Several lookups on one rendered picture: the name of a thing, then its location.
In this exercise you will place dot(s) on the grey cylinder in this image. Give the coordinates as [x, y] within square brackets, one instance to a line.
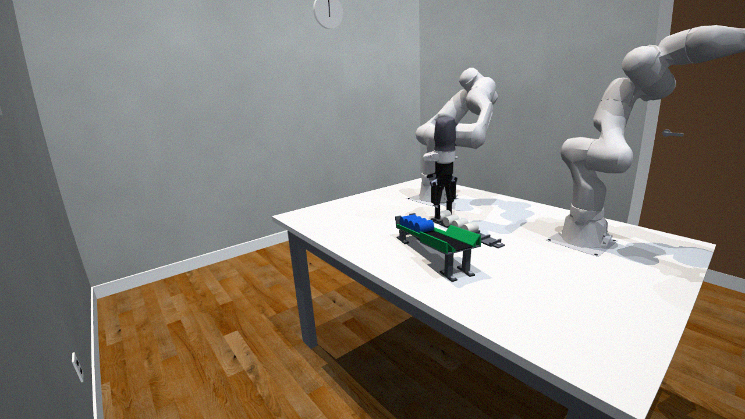
[459, 222]
[448, 219]
[472, 227]

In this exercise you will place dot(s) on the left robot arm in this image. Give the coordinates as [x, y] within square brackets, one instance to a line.
[649, 79]

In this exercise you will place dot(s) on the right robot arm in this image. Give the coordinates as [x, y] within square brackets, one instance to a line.
[441, 135]

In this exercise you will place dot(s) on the blue cylinder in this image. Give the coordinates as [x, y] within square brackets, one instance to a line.
[424, 226]
[412, 223]
[402, 219]
[410, 219]

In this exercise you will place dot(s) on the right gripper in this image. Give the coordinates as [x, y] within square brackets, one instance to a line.
[443, 179]

